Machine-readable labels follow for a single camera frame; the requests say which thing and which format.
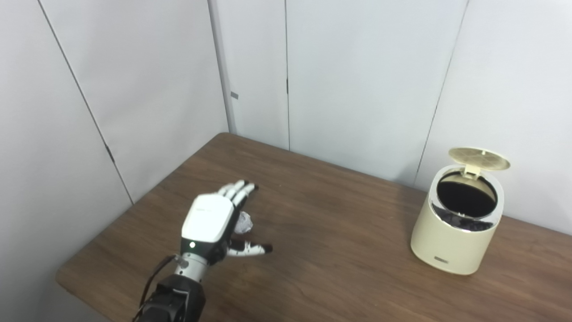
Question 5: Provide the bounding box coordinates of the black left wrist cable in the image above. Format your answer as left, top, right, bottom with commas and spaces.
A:
138, 254, 179, 314

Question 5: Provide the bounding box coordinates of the cream round bin lid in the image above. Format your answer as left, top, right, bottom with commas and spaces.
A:
448, 147, 511, 179

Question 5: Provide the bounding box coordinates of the gray wall corner strip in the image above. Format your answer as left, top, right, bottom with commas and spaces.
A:
208, 0, 236, 132

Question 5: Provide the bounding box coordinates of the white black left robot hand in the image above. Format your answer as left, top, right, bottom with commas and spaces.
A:
181, 180, 273, 267

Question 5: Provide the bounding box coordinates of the white paper ball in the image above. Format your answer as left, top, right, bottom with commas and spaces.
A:
232, 212, 253, 235

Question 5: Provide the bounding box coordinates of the cream-colored round bin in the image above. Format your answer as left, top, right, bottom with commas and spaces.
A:
410, 163, 505, 275

